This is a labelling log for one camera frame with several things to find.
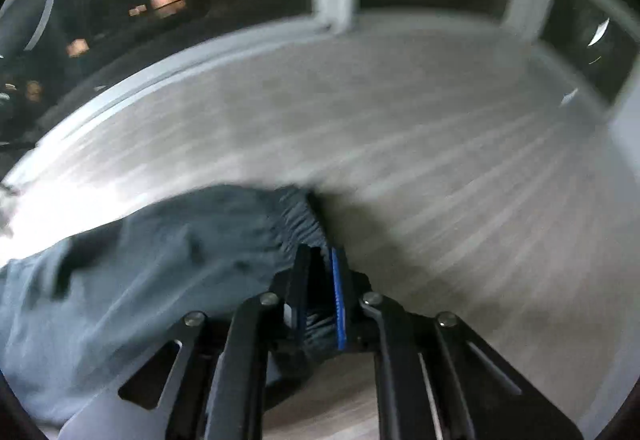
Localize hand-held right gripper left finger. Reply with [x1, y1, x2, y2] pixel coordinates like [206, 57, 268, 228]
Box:
[57, 244, 313, 440]

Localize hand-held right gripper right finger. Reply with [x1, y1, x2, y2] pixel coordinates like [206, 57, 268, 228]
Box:
[327, 247, 586, 440]

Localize dark grey pants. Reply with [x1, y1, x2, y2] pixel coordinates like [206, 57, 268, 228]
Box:
[0, 184, 337, 427]

